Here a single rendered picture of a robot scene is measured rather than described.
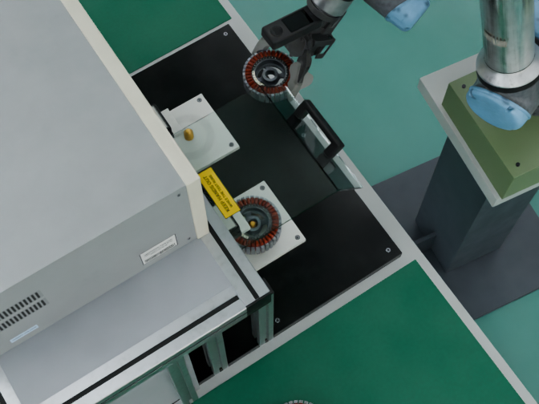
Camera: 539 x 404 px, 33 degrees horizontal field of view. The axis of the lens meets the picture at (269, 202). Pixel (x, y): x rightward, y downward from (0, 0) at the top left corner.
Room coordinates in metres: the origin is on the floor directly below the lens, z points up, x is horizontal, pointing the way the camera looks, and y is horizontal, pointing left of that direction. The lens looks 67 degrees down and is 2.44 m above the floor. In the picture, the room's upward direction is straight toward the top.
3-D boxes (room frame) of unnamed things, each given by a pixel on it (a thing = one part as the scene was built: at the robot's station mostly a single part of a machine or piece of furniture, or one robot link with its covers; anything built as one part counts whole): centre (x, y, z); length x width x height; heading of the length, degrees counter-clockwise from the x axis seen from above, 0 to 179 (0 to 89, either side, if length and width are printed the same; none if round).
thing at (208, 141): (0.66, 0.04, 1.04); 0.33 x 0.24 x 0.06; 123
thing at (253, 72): (0.97, 0.00, 0.84); 0.11 x 0.11 x 0.04
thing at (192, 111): (0.86, 0.16, 0.78); 0.15 x 0.15 x 0.01; 33
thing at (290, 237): (0.66, 0.03, 0.78); 0.15 x 0.15 x 0.01; 33
